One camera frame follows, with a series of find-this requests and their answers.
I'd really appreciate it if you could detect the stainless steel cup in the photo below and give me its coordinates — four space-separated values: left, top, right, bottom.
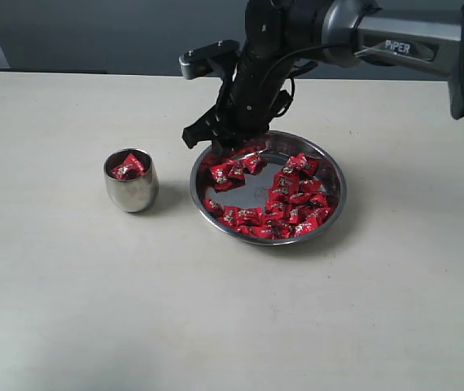
103 148 160 213

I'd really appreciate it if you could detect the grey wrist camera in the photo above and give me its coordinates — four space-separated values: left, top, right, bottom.
179 40 240 81

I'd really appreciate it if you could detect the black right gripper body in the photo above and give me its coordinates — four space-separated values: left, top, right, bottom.
182 45 295 148

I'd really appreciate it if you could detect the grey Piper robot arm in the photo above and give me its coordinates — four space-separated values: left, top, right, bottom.
179 1 464 153

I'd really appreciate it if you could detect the stainless steel plate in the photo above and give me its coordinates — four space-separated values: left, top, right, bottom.
190 131 347 246

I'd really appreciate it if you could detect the black cable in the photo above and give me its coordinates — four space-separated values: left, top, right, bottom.
256 42 363 119

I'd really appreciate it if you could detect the red candy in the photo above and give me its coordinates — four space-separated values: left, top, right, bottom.
293 215 322 237
110 153 147 181
257 222 294 239
282 153 321 178

